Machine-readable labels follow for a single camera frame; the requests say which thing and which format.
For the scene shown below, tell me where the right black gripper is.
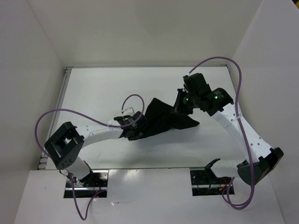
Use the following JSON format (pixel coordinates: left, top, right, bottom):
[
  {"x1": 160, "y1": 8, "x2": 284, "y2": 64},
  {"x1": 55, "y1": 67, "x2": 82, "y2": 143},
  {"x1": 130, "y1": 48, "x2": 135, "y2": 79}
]
[{"x1": 171, "y1": 88, "x2": 199, "y2": 115}]

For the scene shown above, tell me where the black skirt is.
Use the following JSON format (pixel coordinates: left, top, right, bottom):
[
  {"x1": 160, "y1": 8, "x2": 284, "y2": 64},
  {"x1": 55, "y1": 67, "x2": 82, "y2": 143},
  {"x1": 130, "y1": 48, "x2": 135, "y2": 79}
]
[{"x1": 136, "y1": 98, "x2": 199, "y2": 140}]

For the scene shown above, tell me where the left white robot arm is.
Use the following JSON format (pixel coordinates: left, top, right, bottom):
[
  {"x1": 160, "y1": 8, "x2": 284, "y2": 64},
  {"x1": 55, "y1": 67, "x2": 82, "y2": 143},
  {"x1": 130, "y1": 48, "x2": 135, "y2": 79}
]
[{"x1": 44, "y1": 112, "x2": 148, "y2": 187}]

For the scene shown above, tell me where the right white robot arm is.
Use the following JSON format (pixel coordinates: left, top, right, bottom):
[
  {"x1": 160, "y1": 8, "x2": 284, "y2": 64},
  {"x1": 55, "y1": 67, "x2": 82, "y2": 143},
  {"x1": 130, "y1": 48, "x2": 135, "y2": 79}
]
[{"x1": 172, "y1": 73, "x2": 284, "y2": 185}]

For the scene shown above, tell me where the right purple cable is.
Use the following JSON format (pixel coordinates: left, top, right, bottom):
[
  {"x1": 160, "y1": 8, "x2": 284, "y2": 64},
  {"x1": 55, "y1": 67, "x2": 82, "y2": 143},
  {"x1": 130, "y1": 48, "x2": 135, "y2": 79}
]
[{"x1": 186, "y1": 56, "x2": 256, "y2": 209}]

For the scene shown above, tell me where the purple cable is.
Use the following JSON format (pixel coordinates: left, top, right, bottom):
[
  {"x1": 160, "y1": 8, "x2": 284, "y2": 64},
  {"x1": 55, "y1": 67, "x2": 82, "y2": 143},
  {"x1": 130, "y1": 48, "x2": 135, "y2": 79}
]
[
  {"x1": 34, "y1": 94, "x2": 145, "y2": 221},
  {"x1": 186, "y1": 56, "x2": 256, "y2": 209}
]

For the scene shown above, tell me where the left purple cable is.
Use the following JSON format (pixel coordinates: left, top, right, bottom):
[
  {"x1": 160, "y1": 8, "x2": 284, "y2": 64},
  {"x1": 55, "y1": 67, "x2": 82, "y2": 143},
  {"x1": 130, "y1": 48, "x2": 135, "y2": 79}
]
[{"x1": 34, "y1": 94, "x2": 145, "y2": 221}]

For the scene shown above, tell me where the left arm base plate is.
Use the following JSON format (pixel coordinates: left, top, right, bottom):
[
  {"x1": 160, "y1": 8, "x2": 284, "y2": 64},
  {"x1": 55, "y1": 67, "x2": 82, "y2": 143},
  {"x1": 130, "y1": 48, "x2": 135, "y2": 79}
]
[{"x1": 72, "y1": 170, "x2": 109, "y2": 198}]

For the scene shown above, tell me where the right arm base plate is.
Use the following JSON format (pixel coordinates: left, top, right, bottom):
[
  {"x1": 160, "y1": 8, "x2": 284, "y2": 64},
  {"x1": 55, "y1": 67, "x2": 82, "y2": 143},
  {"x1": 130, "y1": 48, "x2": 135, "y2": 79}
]
[{"x1": 190, "y1": 168, "x2": 231, "y2": 196}]

